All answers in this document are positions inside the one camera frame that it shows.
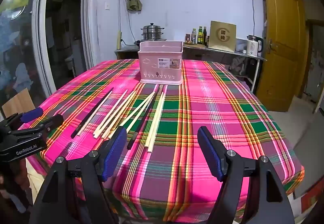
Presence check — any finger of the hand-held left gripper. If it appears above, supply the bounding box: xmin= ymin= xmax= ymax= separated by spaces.
xmin=4 ymin=107 xmax=44 ymax=126
xmin=7 ymin=113 xmax=64 ymax=140

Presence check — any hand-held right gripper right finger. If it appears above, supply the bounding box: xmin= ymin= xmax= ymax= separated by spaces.
xmin=197 ymin=126 xmax=295 ymax=224

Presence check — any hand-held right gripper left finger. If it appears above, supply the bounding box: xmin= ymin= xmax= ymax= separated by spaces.
xmin=29 ymin=126 xmax=127 ymax=224

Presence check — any black chopstick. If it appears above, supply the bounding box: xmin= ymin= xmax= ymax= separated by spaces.
xmin=127 ymin=90 xmax=159 ymax=150
xmin=71 ymin=87 xmax=114 ymax=139

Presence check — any row of wooden chopsticks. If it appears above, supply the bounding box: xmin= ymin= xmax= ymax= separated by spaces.
xmin=76 ymin=89 xmax=167 ymax=154

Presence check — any pink plastic utensil basket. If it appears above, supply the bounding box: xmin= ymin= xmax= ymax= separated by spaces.
xmin=137 ymin=40 xmax=184 ymax=86

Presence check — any pink green plaid tablecloth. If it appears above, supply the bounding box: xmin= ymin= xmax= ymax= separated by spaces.
xmin=19 ymin=58 xmax=305 ymax=223

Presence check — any steel kitchen table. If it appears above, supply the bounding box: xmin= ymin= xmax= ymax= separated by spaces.
xmin=183 ymin=43 xmax=267 ymax=93

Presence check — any low metal stand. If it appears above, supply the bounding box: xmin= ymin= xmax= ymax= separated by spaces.
xmin=114 ymin=46 xmax=139 ymax=60

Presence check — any wooden cutting board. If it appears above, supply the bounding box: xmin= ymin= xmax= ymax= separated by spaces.
xmin=183 ymin=41 xmax=209 ymax=49

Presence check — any white electric kettle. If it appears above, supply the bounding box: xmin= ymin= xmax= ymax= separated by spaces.
xmin=246 ymin=35 xmax=264 ymax=57

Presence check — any gold cardboard box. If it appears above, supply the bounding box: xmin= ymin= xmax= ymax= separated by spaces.
xmin=208 ymin=21 xmax=237 ymax=53

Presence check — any steel steamer pot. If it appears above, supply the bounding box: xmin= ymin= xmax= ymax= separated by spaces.
xmin=140 ymin=23 xmax=165 ymax=41

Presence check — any yellow wooden door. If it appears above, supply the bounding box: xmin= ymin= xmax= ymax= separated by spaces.
xmin=254 ymin=0 xmax=308 ymax=113

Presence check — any white sliding door frame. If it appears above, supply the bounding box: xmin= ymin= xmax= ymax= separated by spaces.
xmin=30 ymin=0 xmax=97 ymax=98

